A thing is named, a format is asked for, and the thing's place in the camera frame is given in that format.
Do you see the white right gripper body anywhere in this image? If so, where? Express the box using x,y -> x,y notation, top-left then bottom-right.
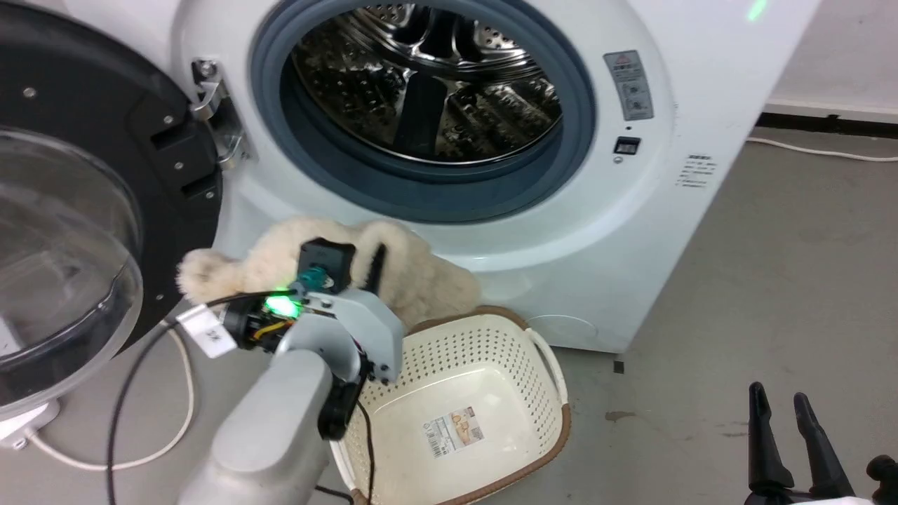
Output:
742,488 -> 874,505

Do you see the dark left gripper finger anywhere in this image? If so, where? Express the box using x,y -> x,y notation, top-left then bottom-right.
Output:
363,242 -> 388,294

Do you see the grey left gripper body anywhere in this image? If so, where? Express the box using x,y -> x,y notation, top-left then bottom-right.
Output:
293,284 -> 406,384

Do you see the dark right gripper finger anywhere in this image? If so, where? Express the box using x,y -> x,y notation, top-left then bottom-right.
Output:
793,392 -> 855,497
746,382 -> 796,494

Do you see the cream plush fleece laundry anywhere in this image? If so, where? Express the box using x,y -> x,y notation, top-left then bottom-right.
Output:
176,217 -> 483,332

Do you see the cream perforated laundry basket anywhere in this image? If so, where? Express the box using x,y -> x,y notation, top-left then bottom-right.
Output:
330,306 -> 571,505

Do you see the printed basket label sticker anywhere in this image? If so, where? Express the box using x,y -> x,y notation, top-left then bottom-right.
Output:
422,406 -> 485,459

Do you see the white front-load washing machine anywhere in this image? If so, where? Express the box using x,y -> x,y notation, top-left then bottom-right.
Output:
63,0 -> 822,354

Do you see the washing machine door, clear window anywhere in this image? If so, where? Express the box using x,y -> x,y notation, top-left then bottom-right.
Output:
0,15 -> 224,415

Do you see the stainless steel washer drum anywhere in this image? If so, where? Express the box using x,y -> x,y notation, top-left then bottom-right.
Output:
291,1 -> 563,165

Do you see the grey rubber door gasket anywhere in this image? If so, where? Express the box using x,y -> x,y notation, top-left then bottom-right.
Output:
250,0 -> 597,224

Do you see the chrome door hinge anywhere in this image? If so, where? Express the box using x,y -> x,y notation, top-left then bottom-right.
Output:
189,60 -> 251,169

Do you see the grey warning sticker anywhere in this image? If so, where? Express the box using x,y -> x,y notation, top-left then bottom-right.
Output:
604,50 -> 655,121

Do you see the white floor plug block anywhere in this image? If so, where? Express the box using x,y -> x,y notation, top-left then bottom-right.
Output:
0,398 -> 61,450

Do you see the white cable tag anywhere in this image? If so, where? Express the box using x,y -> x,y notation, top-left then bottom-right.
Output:
175,306 -> 239,359

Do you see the white floor cable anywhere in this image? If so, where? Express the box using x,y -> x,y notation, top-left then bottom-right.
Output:
27,328 -> 196,471

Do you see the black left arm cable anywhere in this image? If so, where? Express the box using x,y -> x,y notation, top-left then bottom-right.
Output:
106,290 -> 299,505

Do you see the white cable along wall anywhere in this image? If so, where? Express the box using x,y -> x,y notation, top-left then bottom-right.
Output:
745,137 -> 898,163

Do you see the black wall baseboard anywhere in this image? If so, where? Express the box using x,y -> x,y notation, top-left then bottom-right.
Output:
756,111 -> 898,140

